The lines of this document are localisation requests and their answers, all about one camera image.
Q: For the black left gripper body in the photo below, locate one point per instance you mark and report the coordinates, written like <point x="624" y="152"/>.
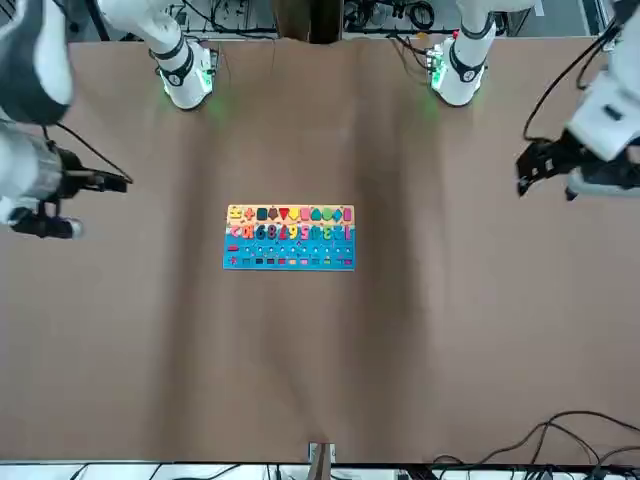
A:
<point x="547" y="160"/>

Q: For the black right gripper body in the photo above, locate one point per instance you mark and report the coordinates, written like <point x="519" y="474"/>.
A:
<point x="45" y="225"/>

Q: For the orange number ten piece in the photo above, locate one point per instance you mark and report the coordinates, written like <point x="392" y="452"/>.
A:
<point x="248" y="232"/>

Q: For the magenta rectangular block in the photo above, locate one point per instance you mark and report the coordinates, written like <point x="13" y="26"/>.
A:
<point x="348" y="215"/>

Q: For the pink number one piece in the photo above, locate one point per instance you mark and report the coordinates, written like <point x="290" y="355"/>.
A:
<point x="346" y="233"/>

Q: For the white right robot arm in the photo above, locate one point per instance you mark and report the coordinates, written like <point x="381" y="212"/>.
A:
<point x="30" y="65"/>

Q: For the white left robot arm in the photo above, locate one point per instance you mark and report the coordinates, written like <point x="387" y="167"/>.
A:
<point x="607" y="110"/>

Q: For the blue ocean toy board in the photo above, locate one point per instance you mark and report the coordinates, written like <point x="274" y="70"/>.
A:
<point x="290" y="252"/>

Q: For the yellow equals sign piece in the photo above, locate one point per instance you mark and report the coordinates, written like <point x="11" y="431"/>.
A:
<point x="234" y="214"/>

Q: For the pink greater-than sign piece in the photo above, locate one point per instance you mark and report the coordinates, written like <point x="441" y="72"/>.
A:
<point x="235" y="231"/>

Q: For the teal number nine piece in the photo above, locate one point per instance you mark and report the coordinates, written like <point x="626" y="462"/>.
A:
<point x="261" y="232"/>

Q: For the dark green polygon piece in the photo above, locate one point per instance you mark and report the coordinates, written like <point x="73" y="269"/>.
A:
<point x="261" y="215"/>

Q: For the blue diamond shape piece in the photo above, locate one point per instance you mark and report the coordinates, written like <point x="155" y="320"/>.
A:
<point x="337" y="215"/>

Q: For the blue number two piece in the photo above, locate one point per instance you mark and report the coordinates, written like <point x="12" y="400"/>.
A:
<point x="337" y="233"/>

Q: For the green circle piece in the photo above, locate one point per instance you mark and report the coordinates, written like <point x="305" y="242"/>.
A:
<point x="327" y="215"/>

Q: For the purple number eight piece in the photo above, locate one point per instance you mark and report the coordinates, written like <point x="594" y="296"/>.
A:
<point x="272" y="232"/>

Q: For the purple polygon piece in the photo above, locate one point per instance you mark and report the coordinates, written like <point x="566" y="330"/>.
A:
<point x="273" y="215"/>

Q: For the green number three piece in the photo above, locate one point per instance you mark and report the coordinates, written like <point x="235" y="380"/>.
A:
<point x="327" y="233"/>

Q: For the red number seven piece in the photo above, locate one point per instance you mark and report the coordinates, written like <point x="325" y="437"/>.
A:
<point x="283" y="232"/>

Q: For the red triangle piece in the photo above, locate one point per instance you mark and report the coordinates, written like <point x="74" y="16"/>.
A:
<point x="284" y="214"/>

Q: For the teal number four piece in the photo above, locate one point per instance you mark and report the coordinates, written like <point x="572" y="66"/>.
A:
<point x="316" y="233"/>

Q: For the pink trapezoid piece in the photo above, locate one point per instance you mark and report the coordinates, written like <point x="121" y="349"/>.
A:
<point x="306" y="215"/>

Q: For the yellow number six piece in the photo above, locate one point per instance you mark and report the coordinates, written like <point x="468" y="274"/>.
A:
<point x="294" y="233"/>

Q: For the yellow pentagon piece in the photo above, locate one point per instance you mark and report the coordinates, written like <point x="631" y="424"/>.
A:
<point x="295" y="215"/>

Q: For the pink number five piece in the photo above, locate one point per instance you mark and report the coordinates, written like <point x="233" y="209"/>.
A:
<point x="305" y="233"/>

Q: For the aluminium frame post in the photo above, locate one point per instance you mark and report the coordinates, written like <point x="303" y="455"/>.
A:
<point x="320" y="462"/>

